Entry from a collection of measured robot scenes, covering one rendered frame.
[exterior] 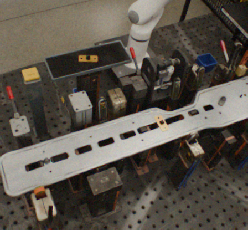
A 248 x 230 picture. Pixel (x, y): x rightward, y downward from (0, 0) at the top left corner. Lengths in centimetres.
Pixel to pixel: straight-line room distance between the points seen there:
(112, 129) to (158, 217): 48
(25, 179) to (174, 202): 74
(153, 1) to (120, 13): 202
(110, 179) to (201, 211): 58
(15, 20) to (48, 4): 44
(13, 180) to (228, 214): 102
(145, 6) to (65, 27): 185
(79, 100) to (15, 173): 38
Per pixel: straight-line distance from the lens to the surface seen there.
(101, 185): 124
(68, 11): 359
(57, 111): 181
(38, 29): 338
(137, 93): 146
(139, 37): 179
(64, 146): 135
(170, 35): 235
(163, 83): 157
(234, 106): 164
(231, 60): 166
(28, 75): 138
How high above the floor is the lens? 218
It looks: 52 degrees down
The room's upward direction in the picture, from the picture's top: 11 degrees clockwise
